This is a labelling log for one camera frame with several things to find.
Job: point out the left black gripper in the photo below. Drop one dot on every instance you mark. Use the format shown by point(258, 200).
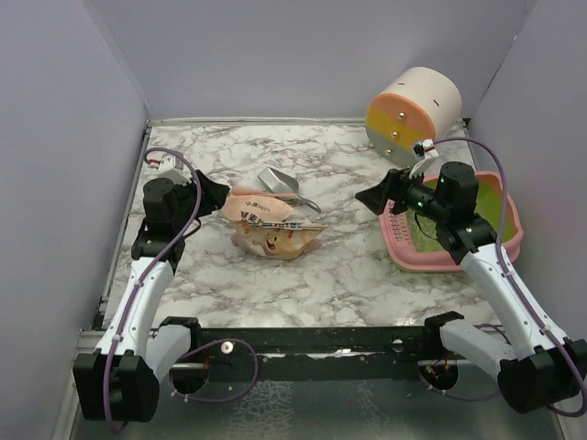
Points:
point(213, 194)

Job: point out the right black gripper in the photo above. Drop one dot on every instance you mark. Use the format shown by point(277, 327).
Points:
point(394, 188)

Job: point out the pink cat litter bag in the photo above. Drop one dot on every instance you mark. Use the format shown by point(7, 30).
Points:
point(245, 207)

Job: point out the grey metal litter scoop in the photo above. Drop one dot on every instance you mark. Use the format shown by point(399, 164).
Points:
point(278, 182)

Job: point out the metal bag sealing clip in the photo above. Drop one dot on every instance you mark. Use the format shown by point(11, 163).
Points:
point(290, 226)

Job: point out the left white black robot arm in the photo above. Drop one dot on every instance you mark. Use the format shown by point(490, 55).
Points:
point(120, 380)

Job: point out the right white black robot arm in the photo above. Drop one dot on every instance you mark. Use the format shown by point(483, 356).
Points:
point(540, 365)

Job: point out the green litter pellets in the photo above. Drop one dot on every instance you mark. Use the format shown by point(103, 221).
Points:
point(423, 233)

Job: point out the pink green litter box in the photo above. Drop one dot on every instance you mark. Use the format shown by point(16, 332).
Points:
point(397, 238)

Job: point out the round pastel drawer cabinet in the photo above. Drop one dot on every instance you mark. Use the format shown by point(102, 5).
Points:
point(421, 103)

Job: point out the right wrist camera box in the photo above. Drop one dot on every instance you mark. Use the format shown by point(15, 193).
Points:
point(425, 153)

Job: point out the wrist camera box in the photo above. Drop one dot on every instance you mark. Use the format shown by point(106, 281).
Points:
point(172, 168)
point(425, 153)

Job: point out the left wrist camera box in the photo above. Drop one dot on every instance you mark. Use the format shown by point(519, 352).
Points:
point(172, 168)

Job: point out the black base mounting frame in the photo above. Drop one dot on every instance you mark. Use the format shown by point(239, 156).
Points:
point(239, 355)

